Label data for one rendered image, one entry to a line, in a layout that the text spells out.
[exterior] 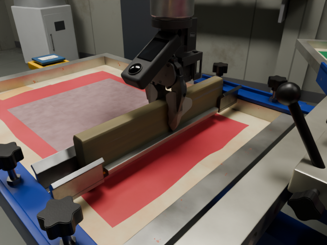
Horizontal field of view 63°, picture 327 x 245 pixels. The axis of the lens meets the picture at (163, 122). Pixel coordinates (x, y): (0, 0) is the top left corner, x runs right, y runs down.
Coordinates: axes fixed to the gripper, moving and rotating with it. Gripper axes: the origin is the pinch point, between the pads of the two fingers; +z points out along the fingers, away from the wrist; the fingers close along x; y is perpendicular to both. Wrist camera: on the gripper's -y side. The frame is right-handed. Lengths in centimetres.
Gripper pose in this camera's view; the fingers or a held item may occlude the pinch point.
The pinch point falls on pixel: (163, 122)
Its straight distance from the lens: 54.7
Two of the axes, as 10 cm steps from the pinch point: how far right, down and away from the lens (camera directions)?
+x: -7.3, -3.4, 6.0
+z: 0.0, 8.7, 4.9
